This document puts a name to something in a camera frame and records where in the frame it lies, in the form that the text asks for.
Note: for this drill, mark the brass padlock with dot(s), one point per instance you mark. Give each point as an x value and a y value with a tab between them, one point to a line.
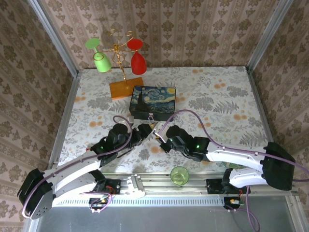
152	125

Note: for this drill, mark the starry night painted box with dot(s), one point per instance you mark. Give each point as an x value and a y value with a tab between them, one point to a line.
154	99

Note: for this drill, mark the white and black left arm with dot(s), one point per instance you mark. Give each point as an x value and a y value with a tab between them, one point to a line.
72	170

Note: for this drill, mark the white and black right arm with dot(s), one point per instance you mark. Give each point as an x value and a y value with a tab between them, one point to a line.
236	154

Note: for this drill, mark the green transparent cup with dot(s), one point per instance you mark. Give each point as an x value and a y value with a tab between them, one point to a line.
179	177

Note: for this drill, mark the black left electronics board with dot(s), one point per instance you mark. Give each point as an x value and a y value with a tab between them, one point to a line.
99	203

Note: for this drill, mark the black electronics board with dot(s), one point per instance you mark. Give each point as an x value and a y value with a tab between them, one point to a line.
99	203
231	203

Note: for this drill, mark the floral tablecloth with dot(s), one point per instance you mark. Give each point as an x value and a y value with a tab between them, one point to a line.
217	79

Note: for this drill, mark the green wine glass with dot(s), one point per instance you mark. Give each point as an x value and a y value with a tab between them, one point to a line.
103	64

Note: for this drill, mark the black right electronics board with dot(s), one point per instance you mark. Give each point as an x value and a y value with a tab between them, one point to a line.
231	203

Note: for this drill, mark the red wine glass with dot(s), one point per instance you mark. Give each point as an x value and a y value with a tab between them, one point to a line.
138	63

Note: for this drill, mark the grey metal shelf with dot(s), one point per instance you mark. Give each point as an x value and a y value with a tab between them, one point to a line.
169	220

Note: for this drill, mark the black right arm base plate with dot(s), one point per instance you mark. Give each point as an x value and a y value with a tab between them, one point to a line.
213	187

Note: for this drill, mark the aluminium mounting rail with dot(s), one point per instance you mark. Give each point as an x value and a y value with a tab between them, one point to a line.
159	191

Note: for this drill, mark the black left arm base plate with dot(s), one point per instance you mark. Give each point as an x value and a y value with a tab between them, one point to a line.
113	187

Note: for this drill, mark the white plastic bracket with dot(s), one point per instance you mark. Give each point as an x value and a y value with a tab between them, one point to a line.
135	187

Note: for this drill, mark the aluminium side rail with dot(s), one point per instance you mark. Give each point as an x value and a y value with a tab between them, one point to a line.
70	108
263	108

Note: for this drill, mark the aluminium frame post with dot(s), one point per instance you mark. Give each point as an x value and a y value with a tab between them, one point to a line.
51	33
270	33

